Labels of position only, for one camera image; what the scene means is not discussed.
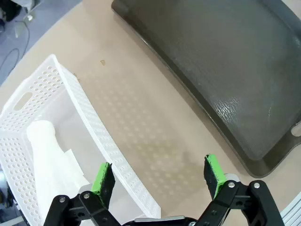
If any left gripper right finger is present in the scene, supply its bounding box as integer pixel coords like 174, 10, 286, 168
196, 154, 283, 226

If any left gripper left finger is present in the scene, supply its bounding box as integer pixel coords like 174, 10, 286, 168
43, 162, 123, 226

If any white perforated plastic basket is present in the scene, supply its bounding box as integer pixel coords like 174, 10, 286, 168
0, 54, 162, 226

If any white plastic conical flask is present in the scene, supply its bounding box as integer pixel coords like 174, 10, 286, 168
26, 120, 91, 226

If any black floor cable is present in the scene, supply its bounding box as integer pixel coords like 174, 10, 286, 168
0, 20, 31, 69

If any white paper label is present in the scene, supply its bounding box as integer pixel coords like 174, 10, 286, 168
61, 148, 90, 189

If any aluminium profile mounting frame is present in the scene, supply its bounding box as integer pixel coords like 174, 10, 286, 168
281, 196, 301, 226

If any dark brown plastic tray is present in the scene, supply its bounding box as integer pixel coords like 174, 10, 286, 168
111, 0, 301, 178

